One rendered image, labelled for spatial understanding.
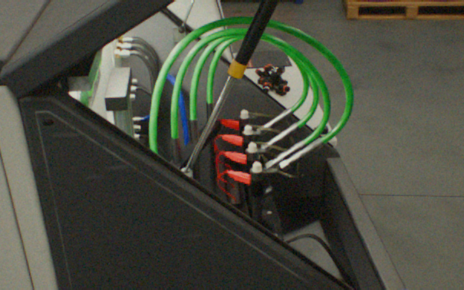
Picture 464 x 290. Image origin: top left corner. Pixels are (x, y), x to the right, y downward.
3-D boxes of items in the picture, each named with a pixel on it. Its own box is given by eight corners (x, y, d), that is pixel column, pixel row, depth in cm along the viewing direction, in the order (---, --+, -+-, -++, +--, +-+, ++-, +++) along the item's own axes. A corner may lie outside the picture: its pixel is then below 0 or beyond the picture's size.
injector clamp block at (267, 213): (283, 294, 125) (284, 238, 117) (236, 298, 124) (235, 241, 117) (262, 203, 154) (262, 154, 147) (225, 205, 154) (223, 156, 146)
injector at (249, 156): (268, 232, 131) (270, 152, 121) (247, 233, 131) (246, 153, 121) (267, 225, 134) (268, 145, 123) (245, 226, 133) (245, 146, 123)
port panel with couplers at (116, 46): (140, 161, 132) (125, 29, 117) (125, 162, 132) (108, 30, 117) (143, 134, 143) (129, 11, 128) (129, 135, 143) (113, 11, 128)
